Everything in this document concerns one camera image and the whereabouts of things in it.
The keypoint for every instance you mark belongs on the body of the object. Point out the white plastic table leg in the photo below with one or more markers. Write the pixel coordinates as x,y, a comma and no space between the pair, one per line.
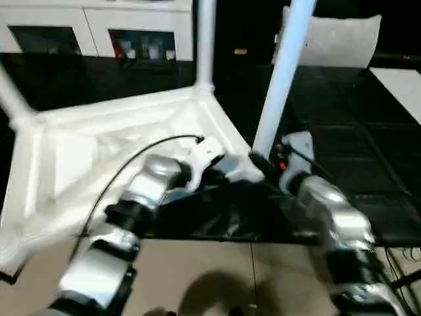
13,95
283,82
205,42

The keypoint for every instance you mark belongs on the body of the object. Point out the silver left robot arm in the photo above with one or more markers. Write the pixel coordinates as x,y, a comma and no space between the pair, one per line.
131,204

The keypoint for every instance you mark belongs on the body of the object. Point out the small tan block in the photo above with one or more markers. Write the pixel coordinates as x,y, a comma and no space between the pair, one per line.
240,51

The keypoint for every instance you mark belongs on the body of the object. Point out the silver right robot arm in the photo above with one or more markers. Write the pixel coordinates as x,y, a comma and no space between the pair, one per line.
335,214

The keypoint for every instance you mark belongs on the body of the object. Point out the grey cushion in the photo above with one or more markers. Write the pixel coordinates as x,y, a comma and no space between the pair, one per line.
342,39

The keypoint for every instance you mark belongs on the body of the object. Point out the white cabinet with glass doors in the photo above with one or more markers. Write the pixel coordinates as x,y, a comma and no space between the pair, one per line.
82,16

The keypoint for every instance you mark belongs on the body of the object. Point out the thin black metal rail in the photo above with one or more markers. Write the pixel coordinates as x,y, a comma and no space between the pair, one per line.
396,57

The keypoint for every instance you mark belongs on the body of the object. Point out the white flat board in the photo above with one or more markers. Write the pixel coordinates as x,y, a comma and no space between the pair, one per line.
401,92

